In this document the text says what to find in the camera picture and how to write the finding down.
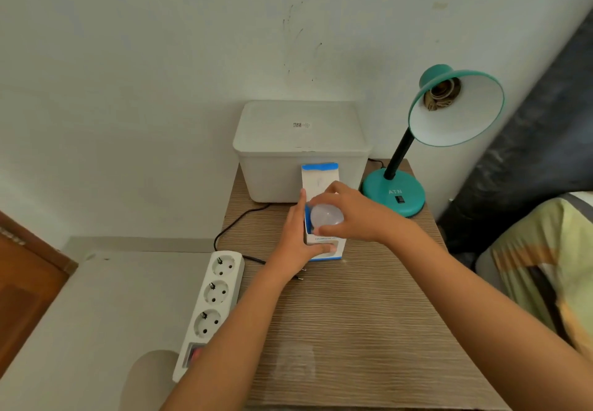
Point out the person's right hand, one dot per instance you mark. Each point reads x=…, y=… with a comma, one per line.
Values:
x=366, y=220

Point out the person's left hand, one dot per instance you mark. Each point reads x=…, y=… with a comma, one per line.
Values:
x=289, y=248

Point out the person's right thumb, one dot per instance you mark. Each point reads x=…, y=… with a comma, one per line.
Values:
x=330, y=231

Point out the person's left thumb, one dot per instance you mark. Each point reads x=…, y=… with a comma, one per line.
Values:
x=301, y=213

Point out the white light bulb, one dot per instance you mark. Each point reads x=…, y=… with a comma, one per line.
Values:
x=325, y=216

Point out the white and blue bulb box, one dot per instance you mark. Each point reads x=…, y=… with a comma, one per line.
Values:
x=319, y=179

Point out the person's left forearm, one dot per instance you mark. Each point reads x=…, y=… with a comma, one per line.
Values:
x=231, y=336

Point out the person's right forearm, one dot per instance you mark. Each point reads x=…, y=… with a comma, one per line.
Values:
x=482, y=322

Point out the translucent white storage container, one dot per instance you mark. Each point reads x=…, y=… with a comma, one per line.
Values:
x=273, y=176

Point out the black power plug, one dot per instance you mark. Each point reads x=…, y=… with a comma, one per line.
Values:
x=299, y=275

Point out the white storage container lid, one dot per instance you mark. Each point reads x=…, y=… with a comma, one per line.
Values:
x=301, y=139

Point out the small printed label sticker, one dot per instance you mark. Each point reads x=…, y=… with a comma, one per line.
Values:
x=301, y=124

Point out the white power strip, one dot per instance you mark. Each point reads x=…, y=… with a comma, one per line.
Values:
x=213, y=295

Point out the teal desk lamp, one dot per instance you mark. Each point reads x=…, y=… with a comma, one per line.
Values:
x=456, y=109

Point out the dark grey mattress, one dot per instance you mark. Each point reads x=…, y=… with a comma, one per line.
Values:
x=528, y=155

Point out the yellow striped pillow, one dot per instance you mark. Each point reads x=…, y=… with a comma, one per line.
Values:
x=546, y=262

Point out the brown wooden door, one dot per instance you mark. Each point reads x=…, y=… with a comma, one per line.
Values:
x=28, y=281

